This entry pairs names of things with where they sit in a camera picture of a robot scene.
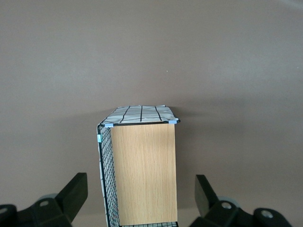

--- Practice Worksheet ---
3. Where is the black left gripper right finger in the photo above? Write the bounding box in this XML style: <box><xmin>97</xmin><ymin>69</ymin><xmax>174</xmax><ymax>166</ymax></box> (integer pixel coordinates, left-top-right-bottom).
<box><xmin>190</xmin><ymin>174</ymin><xmax>292</xmax><ymax>227</ymax></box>

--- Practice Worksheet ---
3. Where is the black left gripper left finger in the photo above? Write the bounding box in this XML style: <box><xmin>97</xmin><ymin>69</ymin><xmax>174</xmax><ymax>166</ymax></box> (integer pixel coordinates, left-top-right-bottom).
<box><xmin>0</xmin><ymin>172</ymin><xmax>89</xmax><ymax>227</ymax></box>

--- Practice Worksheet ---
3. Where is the white grid-print cloth liner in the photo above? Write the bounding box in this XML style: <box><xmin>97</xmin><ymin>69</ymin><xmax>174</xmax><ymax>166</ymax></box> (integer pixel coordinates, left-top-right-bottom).
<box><xmin>95</xmin><ymin>105</ymin><xmax>180</xmax><ymax>227</ymax></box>

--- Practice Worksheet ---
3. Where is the brown table cover mat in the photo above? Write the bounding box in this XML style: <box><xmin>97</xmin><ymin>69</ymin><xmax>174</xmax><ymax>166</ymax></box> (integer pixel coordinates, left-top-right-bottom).
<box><xmin>0</xmin><ymin>0</ymin><xmax>303</xmax><ymax>227</ymax></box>

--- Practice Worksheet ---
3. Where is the black wire mesh basket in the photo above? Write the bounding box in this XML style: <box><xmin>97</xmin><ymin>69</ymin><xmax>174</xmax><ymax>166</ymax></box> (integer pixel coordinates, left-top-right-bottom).
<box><xmin>95</xmin><ymin>105</ymin><xmax>181</xmax><ymax>227</ymax></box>

